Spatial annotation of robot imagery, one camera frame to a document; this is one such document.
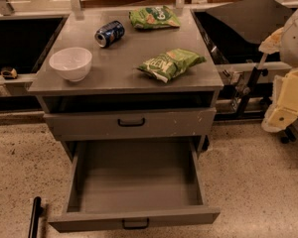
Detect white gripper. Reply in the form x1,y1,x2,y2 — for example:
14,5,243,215
258,28,298,133

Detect grey drawer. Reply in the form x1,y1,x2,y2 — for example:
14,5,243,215
45,108,216,141
49,138,221,232

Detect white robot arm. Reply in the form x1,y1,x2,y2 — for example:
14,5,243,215
258,9,298,133

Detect grey drawer cabinet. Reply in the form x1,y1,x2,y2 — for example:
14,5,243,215
30,9,223,156

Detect grey top drawer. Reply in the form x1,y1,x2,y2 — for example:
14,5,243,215
45,108,216,141

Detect black tray stand table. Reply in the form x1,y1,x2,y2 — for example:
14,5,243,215
197,0,294,120

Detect green chip bag front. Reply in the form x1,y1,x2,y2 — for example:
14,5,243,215
137,49,207,83

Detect green chip bag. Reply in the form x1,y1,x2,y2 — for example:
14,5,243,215
137,49,207,83
129,6,181,30

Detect green chip bag rear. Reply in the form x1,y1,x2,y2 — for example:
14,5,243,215
129,6,181,30

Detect blue soda can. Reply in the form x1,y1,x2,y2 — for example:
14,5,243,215
94,21,125,48

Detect white ceramic bowl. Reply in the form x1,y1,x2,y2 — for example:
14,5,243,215
49,47,92,81

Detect yellow tape measure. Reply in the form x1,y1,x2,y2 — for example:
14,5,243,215
1,66,18,79

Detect black pole on floor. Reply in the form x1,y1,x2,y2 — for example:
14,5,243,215
28,196,43,238

